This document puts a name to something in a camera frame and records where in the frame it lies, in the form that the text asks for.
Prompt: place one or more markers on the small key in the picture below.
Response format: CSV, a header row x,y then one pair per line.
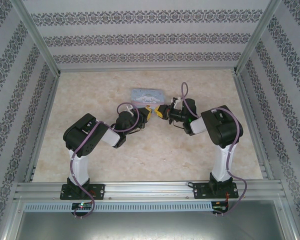
x,y
153,111

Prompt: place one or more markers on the blue cartoon tin box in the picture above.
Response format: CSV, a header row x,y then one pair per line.
x,y
147,96

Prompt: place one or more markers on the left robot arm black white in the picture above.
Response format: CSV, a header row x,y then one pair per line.
x,y
80,140

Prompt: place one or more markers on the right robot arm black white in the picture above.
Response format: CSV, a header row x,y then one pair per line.
x,y
222,130

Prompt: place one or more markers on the small circuit board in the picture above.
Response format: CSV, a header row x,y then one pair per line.
x,y
82,206
220,207

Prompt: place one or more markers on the grey metal sheet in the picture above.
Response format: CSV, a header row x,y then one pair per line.
x,y
145,225

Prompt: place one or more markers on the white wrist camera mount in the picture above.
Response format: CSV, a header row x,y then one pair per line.
x,y
176,101
130,109

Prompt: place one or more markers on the aluminium side rail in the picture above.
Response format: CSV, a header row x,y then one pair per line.
x,y
43,125
250,117

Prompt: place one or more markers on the aluminium mounting rail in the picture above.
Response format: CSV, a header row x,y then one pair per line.
x,y
145,191

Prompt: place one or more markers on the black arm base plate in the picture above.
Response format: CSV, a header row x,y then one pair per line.
x,y
100,191
201,191

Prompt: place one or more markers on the aluminium frame post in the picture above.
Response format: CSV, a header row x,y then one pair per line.
x,y
257,37
38,40

